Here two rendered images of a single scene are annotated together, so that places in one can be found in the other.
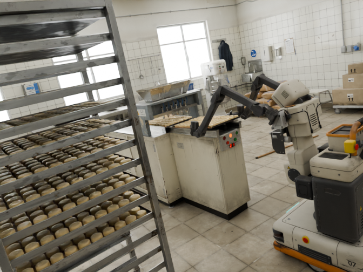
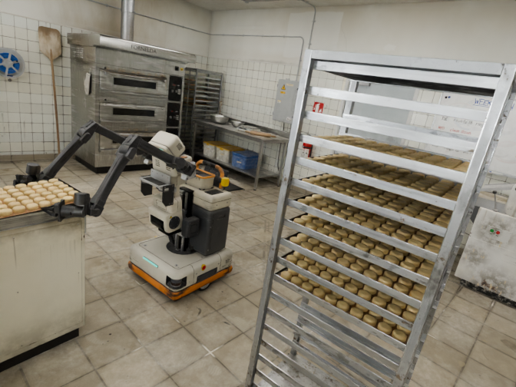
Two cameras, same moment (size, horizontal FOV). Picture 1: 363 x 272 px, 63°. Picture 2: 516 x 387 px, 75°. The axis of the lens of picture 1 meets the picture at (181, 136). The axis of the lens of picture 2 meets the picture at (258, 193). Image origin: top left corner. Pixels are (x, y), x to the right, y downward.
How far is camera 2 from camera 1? 2.74 m
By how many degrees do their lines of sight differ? 103
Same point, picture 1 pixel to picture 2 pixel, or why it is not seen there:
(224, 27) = not seen: outside the picture
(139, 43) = not seen: outside the picture
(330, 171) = (223, 202)
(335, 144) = (206, 183)
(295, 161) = (177, 208)
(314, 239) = (208, 262)
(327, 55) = not seen: outside the picture
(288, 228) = (189, 269)
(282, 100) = (176, 152)
